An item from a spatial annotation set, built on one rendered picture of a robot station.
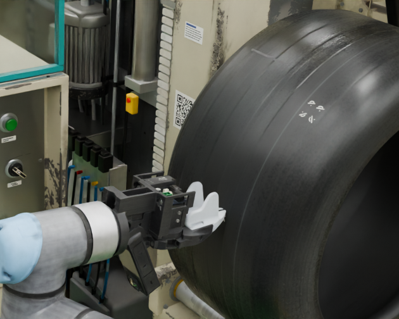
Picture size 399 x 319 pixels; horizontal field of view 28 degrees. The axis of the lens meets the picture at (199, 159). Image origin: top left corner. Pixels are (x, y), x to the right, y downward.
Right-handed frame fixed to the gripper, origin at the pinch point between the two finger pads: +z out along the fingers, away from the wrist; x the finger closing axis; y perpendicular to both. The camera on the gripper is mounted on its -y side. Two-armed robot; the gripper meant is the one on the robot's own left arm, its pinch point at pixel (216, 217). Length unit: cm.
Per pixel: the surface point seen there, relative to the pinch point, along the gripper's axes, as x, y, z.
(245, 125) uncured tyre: 2.6, 12.9, 4.9
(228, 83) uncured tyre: 9.9, 16.5, 7.2
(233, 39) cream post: 26.0, 18.2, 23.0
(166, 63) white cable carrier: 40.9, 9.1, 21.4
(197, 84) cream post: 30.2, 8.6, 20.4
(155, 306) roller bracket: 23.9, -33.7, 14.1
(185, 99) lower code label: 33.3, 4.6, 20.8
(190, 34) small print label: 33.2, 17.1, 19.3
